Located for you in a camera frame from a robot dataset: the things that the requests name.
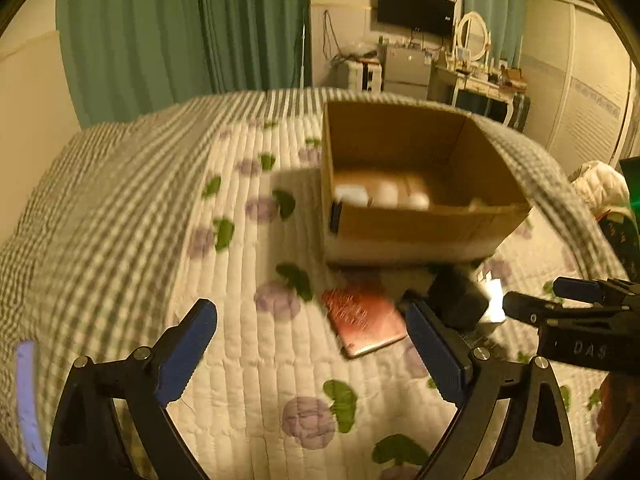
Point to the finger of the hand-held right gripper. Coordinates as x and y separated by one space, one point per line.
575 287
525 310

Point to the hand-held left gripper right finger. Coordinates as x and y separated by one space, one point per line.
436 355

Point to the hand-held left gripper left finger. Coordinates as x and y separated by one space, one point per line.
186 355

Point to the black box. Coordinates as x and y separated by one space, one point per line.
457 295

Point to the cardboard box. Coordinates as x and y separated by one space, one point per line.
415 185

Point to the floral quilted blanket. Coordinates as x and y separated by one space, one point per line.
240 270

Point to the white jacket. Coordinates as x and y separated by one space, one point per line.
602 187

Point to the white round object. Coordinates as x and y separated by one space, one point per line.
417 200
385 192

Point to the white wardrobe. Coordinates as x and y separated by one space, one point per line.
580 80

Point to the white vanity table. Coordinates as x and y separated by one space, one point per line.
480 85

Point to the grey cabinet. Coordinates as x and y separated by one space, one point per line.
406 69

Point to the round vanity mirror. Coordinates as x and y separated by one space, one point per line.
472 30

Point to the white drawer unit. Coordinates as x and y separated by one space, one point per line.
362 76

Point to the teal curtain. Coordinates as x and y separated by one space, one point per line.
492 10

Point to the black television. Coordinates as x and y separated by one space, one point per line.
415 7

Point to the green curtain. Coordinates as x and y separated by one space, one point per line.
185 30

